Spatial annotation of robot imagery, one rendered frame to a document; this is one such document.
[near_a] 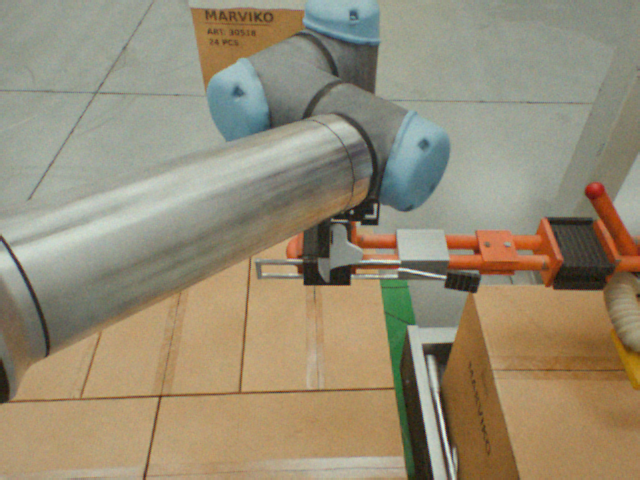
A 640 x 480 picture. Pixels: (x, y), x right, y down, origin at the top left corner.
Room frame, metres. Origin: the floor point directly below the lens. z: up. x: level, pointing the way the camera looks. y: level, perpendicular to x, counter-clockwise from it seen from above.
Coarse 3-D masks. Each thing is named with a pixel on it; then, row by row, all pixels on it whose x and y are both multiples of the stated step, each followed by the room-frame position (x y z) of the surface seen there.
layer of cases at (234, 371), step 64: (256, 256) 1.19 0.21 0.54; (128, 320) 0.94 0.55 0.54; (192, 320) 0.94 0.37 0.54; (256, 320) 0.94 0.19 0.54; (320, 320) 0.93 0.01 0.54; (384, 320) 0.94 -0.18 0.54; (64, 384) 0.73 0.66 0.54; (128, 384) 0.73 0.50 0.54; (192, 384) 0.73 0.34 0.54; (256, 384) 0.73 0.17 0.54; (320, 384) 0.73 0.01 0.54; (384, 384) 0.73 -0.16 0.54; (0, 448) 0.57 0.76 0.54; (64, 448) 0.57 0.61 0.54; (128, 448) 0.56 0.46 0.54; (192, 448) 0.56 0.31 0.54; (256, 448) 0.56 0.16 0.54; (320, 448) 0.56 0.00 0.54; (384, 448) 0.56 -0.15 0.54
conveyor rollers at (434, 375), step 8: (424, 360) 0.80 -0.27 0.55; (432, 360) 0.80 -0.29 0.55; (432, 368) 0.78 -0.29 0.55; (432, 376) 0.75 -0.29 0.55; (440, 376) 0.76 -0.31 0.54; (432, 384) 0.73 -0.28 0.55; (440, 384) 0.73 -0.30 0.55; (432, 392) 0.71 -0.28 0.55; (440, 392) 0.71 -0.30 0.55; (432, 400) 0.69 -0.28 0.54; (440, 400) 0.68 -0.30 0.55; (440, 408) 0.66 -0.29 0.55; (440, 416) 0.64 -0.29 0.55; (440, 424) 0.62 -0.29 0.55; (440, 432) 0.60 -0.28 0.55; (448, 432) 0.60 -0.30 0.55; (448, 440) 0.58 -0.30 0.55; (448, 448) 0.56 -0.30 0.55; (448, 456) 0.54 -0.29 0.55; (448, 464) 0.52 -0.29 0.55; (448, 472) 0.51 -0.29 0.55
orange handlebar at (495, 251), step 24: (360, 240) 0.56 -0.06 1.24; (384, 240) 0.56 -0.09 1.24; (456, 240) 0.56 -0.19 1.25; (480, 240) 0.55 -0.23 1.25; (504, 240) 0.55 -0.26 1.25; (528, 240) 0.56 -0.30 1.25; (456, 264) 0.51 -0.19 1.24; (480, 264) 0.51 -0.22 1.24; (504, 264) 0.51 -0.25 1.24; (528, 264) 0.51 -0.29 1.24; (624, 264) 0.51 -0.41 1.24
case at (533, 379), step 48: (480, 288) 0.72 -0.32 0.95; (528, 288) 0.72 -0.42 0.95; (480, 336) 0.61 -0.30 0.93; (528, 336) 0.60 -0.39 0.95; (576, 336) 0.60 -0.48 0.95; (480, 384) 0.54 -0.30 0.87; (528, 384) 0.50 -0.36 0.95; (576, 384) 0.50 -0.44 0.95; (624, 384) 0.50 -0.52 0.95; (480, 432) 0.48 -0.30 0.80; (528, 432) 0.41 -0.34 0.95; (576, 432) 0.41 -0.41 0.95; (624, 432) 0.41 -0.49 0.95
